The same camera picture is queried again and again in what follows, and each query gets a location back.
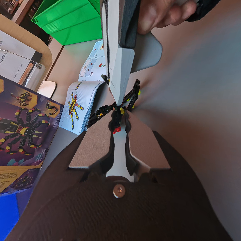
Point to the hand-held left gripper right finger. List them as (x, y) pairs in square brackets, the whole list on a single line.
[(148, 148)]

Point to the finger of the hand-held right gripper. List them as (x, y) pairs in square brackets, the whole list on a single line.
[(120, 75), (105, 28)]

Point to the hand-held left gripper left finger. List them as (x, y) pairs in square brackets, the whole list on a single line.
[(90, 148)]

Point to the black yellow lego spider model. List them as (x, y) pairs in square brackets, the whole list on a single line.
[(99, 113)]

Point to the open lego instruction booklet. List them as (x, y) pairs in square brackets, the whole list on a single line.
[(81, 105)]

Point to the purple yellow lego box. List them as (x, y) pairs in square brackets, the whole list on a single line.
[(28, 122)]

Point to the green plastic bin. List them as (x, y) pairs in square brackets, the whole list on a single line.
[(71, 22)]

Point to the wooden display board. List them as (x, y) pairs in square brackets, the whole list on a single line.
[(45, 62)]

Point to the white rounded panel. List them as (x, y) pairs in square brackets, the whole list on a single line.
[(47, 89)]

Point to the blue plastic bin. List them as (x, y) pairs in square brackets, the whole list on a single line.
[(8, 216)]

